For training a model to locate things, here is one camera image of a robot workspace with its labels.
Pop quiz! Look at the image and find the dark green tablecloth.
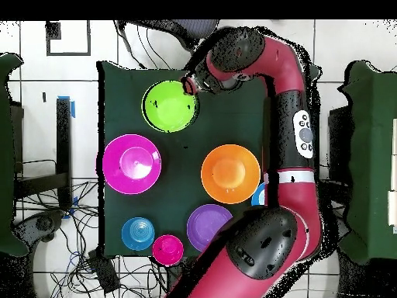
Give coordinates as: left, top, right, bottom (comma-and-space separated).
97, 60, 320, 260

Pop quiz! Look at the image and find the large blue bowl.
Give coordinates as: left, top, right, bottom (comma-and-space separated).
250, 182, 267, 206

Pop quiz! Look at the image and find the black square floor frame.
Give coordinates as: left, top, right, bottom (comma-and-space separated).
45, 19, 92, 57

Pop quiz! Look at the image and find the black metal stand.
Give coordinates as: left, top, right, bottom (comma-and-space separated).
12, 97, 74, 212
319, 103, 353, 207

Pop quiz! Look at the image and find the small blue bowl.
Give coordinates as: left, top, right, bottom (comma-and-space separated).
121, 216, 156, 251

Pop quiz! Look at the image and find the blue floor tape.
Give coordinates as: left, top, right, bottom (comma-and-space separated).
57, 95, 76, 119

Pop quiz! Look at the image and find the black power strip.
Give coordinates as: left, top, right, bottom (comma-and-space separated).
87, 248, 121, 295

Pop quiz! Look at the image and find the grey mesh office chair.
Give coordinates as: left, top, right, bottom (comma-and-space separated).
117, 19, 219, 70

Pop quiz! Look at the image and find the medium green bowl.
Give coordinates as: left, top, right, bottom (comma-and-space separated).
141, 79, 200, 133

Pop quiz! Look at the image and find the small crimson bowl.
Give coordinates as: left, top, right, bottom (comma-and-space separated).
151, 234, 185, 266

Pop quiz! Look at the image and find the purple bowl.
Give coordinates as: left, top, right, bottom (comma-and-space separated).
186, 203, 233, 251

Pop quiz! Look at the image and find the large pink bowl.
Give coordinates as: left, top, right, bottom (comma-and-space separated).
102, 133, 163, 196

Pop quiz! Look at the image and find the large orange bowl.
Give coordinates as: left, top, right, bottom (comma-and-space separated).
200, 144, 261, 205

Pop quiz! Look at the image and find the green cloth side table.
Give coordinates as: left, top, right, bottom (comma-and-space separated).
337, 59, 397, 266
0, 51, 30, 258

